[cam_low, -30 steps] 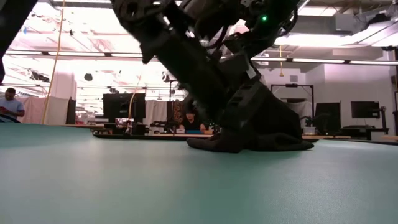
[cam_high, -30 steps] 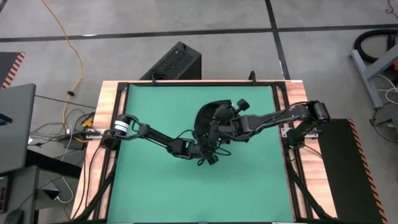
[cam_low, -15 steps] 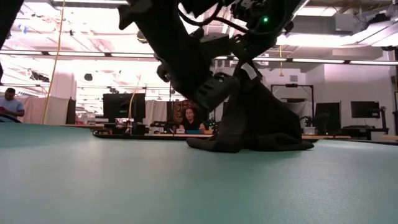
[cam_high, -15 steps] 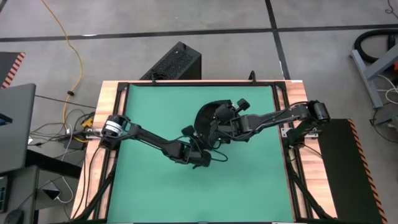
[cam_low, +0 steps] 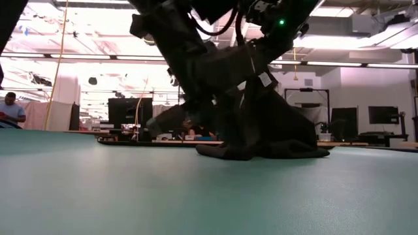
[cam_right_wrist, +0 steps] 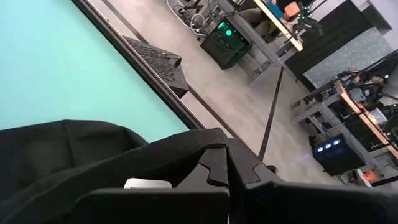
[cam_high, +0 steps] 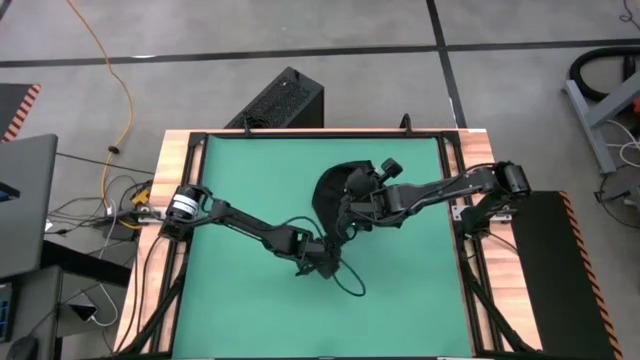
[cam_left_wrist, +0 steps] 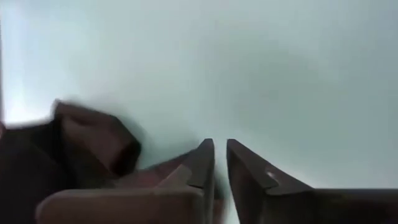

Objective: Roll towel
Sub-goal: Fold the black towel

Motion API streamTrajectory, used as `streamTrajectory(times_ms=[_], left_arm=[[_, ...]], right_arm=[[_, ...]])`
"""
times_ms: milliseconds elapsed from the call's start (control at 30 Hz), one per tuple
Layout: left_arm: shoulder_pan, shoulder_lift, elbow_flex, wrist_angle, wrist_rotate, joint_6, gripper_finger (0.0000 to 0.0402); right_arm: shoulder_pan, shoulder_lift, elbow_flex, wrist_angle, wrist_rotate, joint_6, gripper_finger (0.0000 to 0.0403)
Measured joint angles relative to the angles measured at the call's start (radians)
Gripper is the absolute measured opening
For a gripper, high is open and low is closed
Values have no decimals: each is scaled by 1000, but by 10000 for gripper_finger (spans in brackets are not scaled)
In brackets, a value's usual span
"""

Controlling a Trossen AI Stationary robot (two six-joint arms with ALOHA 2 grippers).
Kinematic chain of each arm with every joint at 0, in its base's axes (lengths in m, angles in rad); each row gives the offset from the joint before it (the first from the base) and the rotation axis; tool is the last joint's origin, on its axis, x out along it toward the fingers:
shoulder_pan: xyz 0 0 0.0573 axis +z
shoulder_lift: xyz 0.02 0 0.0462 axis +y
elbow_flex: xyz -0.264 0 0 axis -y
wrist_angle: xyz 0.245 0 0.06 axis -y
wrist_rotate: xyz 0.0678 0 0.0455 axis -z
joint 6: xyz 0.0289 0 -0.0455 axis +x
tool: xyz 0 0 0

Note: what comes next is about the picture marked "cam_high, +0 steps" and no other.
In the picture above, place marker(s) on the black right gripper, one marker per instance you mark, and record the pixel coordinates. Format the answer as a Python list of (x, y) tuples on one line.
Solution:
[(365, 197)]

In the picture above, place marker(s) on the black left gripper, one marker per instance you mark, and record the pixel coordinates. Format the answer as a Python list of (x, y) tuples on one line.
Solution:
[(320, 260)]

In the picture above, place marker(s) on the black towel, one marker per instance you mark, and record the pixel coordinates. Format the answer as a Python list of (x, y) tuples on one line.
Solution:
[(327, 195)]

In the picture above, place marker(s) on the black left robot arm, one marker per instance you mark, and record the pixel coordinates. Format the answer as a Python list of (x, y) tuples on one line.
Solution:
[(250, 227)]

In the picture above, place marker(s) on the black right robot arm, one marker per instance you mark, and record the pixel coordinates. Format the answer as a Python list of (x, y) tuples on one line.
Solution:
[(440, 187)]

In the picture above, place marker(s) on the green table mat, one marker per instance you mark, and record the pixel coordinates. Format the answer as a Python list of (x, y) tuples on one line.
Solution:
[(250, 300)]

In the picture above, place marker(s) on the black table clamp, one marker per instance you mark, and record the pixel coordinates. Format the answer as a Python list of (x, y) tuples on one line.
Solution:
[(406, 124)]

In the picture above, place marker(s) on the black computer tower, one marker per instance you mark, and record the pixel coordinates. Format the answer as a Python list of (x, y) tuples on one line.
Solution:
[(280, 102)]

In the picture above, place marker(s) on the yellow plug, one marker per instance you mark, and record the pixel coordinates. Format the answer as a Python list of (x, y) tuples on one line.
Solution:
[(141, 196)]

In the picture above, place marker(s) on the hazard striped black floor mat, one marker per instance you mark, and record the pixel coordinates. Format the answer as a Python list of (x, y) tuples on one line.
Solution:
[(12, 107), (550, 275)]

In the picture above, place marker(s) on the grey metal stand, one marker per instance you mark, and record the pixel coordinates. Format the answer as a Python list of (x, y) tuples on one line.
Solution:
[(590, 129)]

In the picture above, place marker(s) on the smartphone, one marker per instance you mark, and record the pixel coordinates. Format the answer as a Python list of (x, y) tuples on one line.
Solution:
[(82, 312)]

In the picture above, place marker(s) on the grey metal cart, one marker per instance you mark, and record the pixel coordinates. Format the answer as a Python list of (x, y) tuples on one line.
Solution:
[(35, 300)]

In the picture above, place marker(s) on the grey laptop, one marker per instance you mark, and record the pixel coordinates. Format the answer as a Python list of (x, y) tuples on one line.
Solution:
[(25, 200)]

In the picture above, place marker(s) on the black computer mouse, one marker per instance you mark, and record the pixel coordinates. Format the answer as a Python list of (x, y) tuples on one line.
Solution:
[(21, 349)]

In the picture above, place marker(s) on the black aluminium table frame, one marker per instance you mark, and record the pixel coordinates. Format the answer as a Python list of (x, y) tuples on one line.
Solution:
[(195, 139)]

